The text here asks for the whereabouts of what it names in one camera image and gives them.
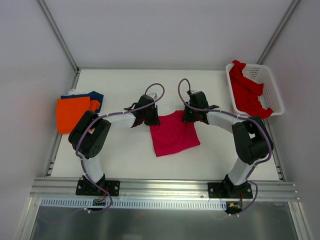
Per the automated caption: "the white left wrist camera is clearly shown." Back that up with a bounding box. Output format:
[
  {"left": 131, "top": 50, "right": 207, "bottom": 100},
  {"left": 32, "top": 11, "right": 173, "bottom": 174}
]
[{"left": 148, "top": 93, "right": 158, "bottom": 100}]

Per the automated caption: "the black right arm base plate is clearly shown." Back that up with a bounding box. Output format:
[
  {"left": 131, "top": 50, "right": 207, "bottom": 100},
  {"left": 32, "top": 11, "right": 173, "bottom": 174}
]
[{"left": 207, "top": 182, "right": 253, "bottom": 199}]

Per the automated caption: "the aluminium front rail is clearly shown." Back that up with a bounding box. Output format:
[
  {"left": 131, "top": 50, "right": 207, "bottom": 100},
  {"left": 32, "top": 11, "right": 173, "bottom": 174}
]
[{"left": 30, "top": 177, "right": 301, "bottom": 202}]

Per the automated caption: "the red t shirt in basket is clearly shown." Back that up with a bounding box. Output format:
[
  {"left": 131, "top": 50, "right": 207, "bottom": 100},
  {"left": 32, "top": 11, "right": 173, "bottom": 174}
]
[{"left": 229, "top": 60, "right": 274, "bottom": 119}]

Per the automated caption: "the white folded t shirt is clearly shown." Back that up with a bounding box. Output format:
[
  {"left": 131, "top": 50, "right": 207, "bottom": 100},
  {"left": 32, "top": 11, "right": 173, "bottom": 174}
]
[{"left": 67, "top": 88, "right": 88, "bottom": 96}]

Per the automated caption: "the magenta t shirt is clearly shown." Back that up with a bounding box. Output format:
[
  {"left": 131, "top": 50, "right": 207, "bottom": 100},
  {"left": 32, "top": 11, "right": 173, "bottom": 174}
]
[{"left": 150, "top": 110, "right": 201, "bottom": 157}]

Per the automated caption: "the white slotted cable duct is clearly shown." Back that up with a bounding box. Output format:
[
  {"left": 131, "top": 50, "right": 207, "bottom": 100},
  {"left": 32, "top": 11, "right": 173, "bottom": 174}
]
[{"left": 40, "top": 197, "right": 227, "bottom": 211}]

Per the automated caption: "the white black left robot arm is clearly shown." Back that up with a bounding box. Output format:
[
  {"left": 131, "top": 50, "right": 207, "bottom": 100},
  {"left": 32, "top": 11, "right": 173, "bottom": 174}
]
[{"left": 68, "top": 94, "right": 160, "bottom": 195}]

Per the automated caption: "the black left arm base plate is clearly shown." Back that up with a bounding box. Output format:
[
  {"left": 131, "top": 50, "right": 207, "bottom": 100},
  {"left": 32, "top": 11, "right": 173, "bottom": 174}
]
[{"left": 75, "top": 178, "right": 121, "bottom": 197}]

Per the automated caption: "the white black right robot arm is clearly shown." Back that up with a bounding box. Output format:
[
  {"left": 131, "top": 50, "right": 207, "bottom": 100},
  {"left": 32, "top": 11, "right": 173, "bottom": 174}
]
[{"left": 182, "top": 90, "right": 274, "bottom": 199}]

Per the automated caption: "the orange folded t shirt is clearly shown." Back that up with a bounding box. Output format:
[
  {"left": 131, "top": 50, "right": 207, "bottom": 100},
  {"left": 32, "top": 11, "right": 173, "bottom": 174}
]
[{"left": 56, "top": 96, "right": 101, "bottom": 135}]

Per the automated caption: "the navy blue folded t shirt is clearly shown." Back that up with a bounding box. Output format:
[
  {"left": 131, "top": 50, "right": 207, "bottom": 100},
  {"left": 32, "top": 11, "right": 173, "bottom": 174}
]
[{"left": 60, "top": 91, "right": 104, "bottom": 113}]

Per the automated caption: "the white perforated plastic basket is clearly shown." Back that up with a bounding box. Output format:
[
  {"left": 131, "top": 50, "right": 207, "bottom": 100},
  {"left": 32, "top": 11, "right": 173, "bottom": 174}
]
[{"left": 225, "top": 62, "right": 285, "bottom": 117}]

